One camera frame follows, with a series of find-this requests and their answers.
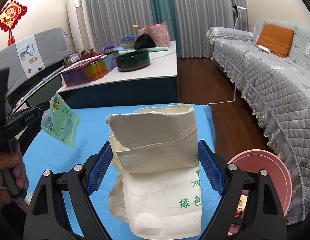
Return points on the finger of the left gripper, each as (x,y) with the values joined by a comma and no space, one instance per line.
(44,106)

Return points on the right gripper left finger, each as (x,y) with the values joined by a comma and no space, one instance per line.
(47,218)

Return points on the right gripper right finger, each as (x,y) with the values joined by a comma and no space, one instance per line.
(228,181)

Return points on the green panda snack bag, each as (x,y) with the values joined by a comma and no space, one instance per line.
(60,121)

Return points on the cream tissue pack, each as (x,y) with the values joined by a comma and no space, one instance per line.
(242,204)

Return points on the white paper bag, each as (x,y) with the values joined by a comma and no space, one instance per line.
(157,190)

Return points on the pink round trash bin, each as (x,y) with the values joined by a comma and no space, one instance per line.
(269,191)

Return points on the left human hand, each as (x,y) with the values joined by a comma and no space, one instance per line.
(13,178)

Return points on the tv cabinet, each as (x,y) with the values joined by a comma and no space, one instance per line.
(37,89)

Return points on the grey covered television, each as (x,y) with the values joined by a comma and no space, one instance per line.
(29,56)

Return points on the colourful rectangular box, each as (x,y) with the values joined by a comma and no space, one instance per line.
(90,69)

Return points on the brown teapot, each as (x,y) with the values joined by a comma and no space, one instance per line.
(86,54)

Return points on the white standing air conditioner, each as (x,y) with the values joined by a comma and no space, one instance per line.
(80,25)

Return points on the red chinese knot ornament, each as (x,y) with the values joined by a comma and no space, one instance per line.
(9,16)

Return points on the dark green round tin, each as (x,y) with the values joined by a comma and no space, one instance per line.
(133,61)

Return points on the stacked coloured bowls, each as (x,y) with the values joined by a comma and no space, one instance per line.
(128,42)

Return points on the white top coffee table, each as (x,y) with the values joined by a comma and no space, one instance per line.
(154,84)

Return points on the grey pleated curtain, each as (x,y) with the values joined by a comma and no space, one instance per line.
(114,19)

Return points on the black bowl hat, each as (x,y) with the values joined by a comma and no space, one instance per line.
(144,41)

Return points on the pink patterned basket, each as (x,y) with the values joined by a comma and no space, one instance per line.
(159,33)

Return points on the grey quilted sofa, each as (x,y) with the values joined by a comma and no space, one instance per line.
(278,91)

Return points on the teal curtain panel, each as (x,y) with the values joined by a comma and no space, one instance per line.
(165,11)

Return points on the orange cushion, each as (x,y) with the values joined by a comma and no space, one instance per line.
(276,38)

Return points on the phone holder stand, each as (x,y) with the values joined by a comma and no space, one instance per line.
(237,9)

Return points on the small photo frame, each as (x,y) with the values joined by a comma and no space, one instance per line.
(74,57)

